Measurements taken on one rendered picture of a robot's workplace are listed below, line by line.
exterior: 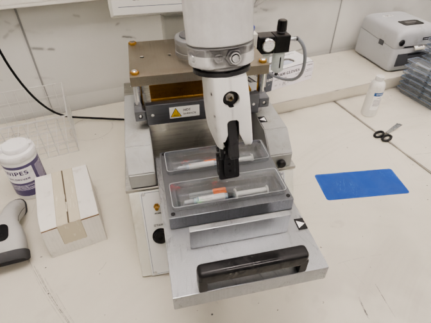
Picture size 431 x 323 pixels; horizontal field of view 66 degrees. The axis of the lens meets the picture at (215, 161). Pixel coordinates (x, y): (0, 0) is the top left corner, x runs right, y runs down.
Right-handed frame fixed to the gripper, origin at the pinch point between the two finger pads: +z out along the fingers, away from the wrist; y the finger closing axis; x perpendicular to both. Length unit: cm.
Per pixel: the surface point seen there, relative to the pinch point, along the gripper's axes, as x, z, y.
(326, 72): -59, 16, 79
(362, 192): -40, 29, 20
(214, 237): 4.1, 7.1, -7.5
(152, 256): 15.2, 23.7, 7.6
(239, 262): 2.1, 6.0, -13.8
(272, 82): -32, 13, 69
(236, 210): -0.3, 6.5, -3.2
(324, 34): -67, 6, 98
